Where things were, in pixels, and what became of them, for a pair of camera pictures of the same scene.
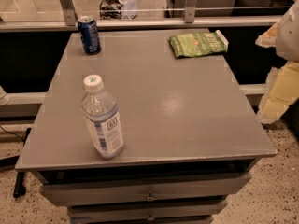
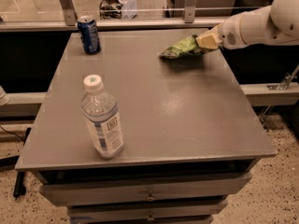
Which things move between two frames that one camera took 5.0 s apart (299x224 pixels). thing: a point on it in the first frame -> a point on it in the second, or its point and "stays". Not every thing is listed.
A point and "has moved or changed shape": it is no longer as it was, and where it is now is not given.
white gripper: x=289 y=36 -> x=228 y=34
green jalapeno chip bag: x=198 y=44 has moved or changed shape
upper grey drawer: x=146 y=189 stays
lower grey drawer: x=163 y=210 stays
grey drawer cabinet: x=191 y=136 stays
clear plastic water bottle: x=102 y=115 stays
